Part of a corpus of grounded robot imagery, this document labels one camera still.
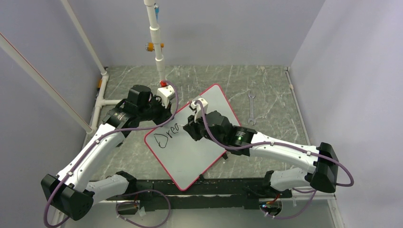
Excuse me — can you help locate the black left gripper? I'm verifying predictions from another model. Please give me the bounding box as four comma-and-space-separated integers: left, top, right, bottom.
138, 95, 174, 127

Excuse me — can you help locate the red framed whiteboard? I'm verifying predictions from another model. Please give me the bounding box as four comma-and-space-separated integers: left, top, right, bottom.
144, 104, 225, 191

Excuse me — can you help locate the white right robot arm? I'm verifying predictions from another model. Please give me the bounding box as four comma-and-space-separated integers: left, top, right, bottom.
183, 111, 338, 197

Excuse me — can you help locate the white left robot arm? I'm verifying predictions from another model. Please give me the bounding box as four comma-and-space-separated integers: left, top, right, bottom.
41, 81, 178, 228

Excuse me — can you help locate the white vertical pvc pipe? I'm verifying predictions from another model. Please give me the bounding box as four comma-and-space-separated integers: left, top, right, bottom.
144, 0, 166, 82

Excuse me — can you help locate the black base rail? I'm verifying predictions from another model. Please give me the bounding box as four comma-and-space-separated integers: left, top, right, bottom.
121, 178, 280, 212

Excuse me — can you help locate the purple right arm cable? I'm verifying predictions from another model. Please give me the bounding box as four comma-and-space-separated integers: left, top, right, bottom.
194, 100, 355, 188

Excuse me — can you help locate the silver combination wrench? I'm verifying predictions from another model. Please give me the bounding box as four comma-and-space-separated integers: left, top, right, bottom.
248, 91, 256, 125

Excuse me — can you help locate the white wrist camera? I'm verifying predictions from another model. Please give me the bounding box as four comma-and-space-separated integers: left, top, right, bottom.
156, 81, 175, 108
189, 95, 208, 122

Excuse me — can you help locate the orange pipe clamp knob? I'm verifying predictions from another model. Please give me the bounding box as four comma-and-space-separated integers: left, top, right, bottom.
145, 42, 155, 52

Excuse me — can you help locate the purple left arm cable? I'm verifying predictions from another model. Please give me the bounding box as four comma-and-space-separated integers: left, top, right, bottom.
42, 79, 180, 228

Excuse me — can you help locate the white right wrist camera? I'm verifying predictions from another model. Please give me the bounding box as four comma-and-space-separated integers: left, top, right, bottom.
189, 95, 208, 122

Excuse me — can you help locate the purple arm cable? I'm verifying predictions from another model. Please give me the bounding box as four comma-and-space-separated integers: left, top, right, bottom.
42, 79, 180, 228
194, 100, 355, 188

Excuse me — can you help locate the white red wall trim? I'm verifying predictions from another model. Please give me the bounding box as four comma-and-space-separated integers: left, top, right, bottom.
0, 33, 95, 135

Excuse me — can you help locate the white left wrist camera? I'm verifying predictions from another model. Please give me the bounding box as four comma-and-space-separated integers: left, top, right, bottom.
156, 81, 175, 108

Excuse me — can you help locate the white slanted corner pipe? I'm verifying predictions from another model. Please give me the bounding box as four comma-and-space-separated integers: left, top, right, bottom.
60, 0, 119, 135

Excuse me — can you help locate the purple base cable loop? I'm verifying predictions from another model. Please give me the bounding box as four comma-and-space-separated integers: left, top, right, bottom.
115, 189, 172, 228

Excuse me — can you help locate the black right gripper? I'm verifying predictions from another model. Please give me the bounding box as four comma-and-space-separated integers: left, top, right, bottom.
184, 110, 226, 146

